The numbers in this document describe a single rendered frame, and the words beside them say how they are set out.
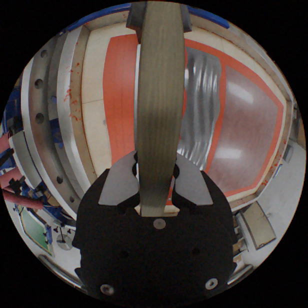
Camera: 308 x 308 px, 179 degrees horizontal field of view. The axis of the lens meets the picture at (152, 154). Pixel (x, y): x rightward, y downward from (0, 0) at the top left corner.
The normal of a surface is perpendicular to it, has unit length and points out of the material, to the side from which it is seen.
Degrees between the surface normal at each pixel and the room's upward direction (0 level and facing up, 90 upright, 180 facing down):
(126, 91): 0
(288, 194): 90
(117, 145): 0
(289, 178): 90
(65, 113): 0
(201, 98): 33
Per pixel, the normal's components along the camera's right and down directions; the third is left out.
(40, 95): 1.00, 0.03
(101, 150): 0.00, 0.47
